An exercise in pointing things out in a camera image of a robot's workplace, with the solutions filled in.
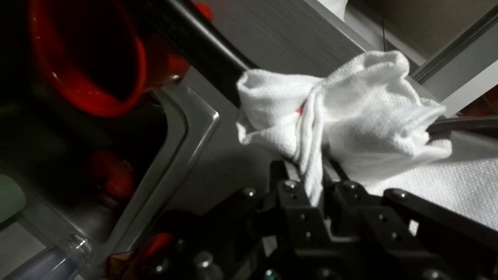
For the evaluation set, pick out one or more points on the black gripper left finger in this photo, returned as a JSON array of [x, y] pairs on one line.
[[290, 228]]

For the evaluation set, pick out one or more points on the white cloth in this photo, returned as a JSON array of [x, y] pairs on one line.
[[363, 114]]

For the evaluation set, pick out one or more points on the small red cup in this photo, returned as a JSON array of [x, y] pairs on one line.
[[114, 177]]

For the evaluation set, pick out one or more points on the clear glass bottle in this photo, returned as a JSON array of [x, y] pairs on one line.
[[56, 259]]

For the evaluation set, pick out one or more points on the green sponge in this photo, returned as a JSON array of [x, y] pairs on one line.
[[10, 200]]

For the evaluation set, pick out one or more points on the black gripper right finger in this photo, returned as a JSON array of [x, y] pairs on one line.
[[383, 234]]

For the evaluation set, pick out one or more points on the red mug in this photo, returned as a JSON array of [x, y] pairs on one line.
[[78, 88]]

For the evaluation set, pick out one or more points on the white paper towel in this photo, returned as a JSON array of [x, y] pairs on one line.
[[456, 187]]

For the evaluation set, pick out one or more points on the steel sink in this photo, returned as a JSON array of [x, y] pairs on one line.
[[176, 135]]

